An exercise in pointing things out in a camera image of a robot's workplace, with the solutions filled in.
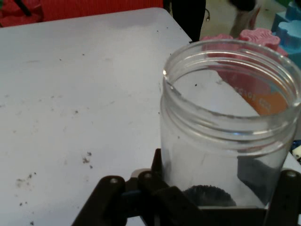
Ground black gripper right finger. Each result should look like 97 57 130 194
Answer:
263 169 301 226

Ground black granules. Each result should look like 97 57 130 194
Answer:
183 156 278 208

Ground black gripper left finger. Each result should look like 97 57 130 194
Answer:
70 148 205 226

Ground teal foam block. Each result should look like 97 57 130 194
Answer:
270 1 301 56

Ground large knobbed foam block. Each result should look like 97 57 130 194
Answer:
199 27 289 57

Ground clear plastic jar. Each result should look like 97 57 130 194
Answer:
159 39 301 209

